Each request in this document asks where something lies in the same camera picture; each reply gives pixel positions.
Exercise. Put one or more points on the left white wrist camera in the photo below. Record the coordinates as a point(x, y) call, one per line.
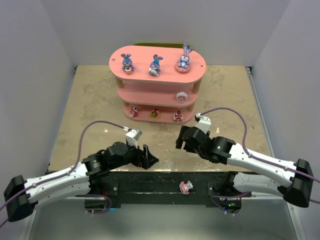
point(132, 136)

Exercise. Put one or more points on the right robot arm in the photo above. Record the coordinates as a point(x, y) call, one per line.
point(291, 180)

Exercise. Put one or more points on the purple bunny with cupcake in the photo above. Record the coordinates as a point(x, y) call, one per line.
point(127, 63)

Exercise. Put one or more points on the pink three-tier shelf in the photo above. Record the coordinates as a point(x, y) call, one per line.
point(147, 92)

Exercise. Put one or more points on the pink pig toy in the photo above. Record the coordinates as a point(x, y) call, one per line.
point(186, 187)

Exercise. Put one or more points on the purple bunny with bottle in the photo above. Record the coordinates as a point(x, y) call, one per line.
point(154, 68)

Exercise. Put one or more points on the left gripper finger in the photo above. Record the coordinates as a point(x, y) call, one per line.
point(150, 158)
point(145, 157)

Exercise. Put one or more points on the black base frame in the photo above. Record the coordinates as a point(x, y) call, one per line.
point(212, 189)

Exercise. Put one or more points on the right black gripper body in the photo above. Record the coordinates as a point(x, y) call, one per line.
point(184, 139)

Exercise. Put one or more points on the pink white toy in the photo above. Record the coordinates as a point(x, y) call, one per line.
point(182, 97)

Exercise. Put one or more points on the red white strawberry toy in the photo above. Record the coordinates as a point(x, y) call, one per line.
point(178, 116)

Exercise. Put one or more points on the green board behind shelf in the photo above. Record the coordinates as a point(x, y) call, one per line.
point(160, 44)

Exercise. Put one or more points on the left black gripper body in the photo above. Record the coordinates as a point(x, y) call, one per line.
point(144, 157)

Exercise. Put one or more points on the round pink flower toy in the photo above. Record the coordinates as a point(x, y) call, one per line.
point(155, 114)

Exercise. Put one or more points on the red pink cake toy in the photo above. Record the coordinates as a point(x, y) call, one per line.
point(134, 112)

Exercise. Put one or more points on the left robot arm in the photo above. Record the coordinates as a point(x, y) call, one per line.
point(22, 195)

